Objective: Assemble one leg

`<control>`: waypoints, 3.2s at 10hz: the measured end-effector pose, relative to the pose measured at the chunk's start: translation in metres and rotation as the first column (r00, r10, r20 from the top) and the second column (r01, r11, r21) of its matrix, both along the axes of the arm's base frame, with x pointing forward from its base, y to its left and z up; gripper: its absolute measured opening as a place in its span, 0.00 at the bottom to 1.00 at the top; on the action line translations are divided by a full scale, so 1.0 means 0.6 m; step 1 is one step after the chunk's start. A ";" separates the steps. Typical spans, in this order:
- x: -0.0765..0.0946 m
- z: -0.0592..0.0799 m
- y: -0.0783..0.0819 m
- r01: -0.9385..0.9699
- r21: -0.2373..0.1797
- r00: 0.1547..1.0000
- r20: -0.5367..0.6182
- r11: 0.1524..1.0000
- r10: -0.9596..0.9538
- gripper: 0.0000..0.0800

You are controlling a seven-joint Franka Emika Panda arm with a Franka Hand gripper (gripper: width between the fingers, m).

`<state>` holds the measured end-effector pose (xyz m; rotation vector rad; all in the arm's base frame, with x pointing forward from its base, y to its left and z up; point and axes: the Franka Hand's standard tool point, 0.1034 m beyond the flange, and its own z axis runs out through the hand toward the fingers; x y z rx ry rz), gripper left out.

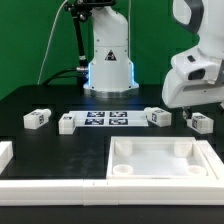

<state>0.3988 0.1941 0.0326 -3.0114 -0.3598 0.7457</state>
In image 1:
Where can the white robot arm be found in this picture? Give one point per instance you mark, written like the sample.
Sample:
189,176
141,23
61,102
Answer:
180,42

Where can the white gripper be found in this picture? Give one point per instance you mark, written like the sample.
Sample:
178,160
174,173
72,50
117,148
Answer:
195,79

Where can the white marker sheet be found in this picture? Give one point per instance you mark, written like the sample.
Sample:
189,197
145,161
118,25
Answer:
110,118

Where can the black camera stand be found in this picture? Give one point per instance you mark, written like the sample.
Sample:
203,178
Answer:
80,11

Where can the white U-shaped fence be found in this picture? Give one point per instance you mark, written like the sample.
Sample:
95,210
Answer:
119,191

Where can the white square tabletop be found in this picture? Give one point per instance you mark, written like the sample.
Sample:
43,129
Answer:
157,158

